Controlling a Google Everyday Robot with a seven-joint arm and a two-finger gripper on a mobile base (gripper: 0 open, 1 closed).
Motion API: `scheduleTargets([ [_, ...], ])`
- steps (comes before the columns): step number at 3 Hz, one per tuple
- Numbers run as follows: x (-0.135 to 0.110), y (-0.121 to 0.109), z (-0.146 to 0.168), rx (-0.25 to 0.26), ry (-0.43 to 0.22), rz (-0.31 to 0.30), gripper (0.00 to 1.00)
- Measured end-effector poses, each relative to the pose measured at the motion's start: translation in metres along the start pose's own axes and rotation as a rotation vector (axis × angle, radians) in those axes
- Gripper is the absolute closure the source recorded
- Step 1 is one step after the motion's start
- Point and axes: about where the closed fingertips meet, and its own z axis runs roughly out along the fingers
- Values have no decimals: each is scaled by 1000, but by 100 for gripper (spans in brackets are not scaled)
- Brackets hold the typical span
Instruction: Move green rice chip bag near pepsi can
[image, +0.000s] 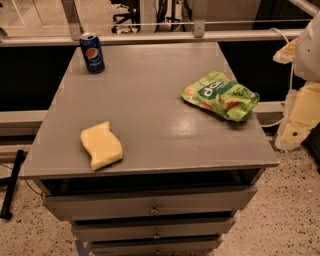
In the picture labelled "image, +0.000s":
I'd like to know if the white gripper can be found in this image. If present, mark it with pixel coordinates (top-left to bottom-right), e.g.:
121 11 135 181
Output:
273 38 320 151

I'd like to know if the green rice chip bag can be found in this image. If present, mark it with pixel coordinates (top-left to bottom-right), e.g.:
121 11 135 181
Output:
180 71 260 122

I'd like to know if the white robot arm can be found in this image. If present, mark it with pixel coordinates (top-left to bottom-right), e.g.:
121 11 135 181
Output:
273 12 320 151

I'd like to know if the blue pepsi can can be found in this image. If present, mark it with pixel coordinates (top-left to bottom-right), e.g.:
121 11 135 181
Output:
80 33 105 74

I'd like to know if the grey drawer cabinet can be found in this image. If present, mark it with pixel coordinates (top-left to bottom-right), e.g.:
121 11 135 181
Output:
21 42 277 256

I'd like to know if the black office chair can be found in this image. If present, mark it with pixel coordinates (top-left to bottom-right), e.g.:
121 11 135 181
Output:
110 0 141 34

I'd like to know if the yellow sponge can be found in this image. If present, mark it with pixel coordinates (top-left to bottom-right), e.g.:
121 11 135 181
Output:
80 121 123 171

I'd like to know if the black floor stand leg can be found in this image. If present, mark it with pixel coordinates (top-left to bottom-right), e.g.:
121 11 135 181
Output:
0 150 25 220

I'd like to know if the white cable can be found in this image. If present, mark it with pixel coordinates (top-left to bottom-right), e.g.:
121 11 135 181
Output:
259 27 296 128

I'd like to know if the metal railing frame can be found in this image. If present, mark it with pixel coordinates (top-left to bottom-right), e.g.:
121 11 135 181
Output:
0 0 319 47

